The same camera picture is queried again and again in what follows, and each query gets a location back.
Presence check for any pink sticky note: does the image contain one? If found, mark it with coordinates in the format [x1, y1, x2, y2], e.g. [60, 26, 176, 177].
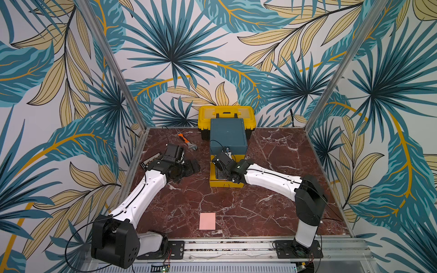
[199, 213, 216, 230]

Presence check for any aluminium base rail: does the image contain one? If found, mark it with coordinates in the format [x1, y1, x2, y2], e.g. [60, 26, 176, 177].
[126, 235, 379, 273]

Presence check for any teal yellow drawer cabinet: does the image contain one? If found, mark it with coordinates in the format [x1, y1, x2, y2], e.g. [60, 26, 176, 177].
[209, 118, 248, 188]

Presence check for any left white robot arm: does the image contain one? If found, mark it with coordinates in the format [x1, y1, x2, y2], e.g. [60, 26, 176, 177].
[91, 144, 200, 268]

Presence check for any yellow black toolbox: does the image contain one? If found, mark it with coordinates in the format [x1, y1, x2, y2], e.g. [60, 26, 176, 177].
[198, 106, 257, 141]

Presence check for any black charger board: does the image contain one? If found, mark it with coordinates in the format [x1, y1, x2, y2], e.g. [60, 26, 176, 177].
[140, 152, 161, 171]

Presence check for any orange adjustable wrench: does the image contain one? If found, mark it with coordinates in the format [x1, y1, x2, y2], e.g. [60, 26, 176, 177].
[177, 132, 198, 151]

